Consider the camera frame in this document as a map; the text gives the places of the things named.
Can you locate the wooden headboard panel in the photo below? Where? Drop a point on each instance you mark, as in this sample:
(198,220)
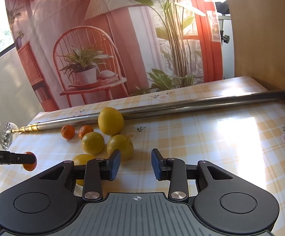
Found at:
(259,40)

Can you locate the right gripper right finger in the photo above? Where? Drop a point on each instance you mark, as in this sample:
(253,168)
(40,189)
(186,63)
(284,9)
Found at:
(172,170)

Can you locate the greenish yellow lemon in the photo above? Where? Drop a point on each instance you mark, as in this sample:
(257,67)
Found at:
(93,143)

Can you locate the large lemon by pole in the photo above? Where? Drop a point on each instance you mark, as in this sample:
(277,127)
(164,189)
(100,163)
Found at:
(110,121)

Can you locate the mandarin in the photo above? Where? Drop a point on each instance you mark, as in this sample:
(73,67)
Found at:
(31,166)
(85,130)
(68,132)

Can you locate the black camera on stand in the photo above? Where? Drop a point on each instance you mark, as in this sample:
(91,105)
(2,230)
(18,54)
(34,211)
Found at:
(223,10)

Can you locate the telescopic metal pole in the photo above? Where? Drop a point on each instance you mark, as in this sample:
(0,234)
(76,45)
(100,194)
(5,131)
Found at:
(153,110)

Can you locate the large front yellow lemon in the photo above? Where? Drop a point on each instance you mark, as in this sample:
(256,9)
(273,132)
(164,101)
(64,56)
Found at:
(82,159)

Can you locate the printed room backdrop cloth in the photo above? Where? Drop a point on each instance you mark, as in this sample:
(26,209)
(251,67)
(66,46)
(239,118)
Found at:
(77,52)

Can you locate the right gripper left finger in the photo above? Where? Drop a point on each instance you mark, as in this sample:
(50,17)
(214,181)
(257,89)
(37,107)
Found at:
(97,171)

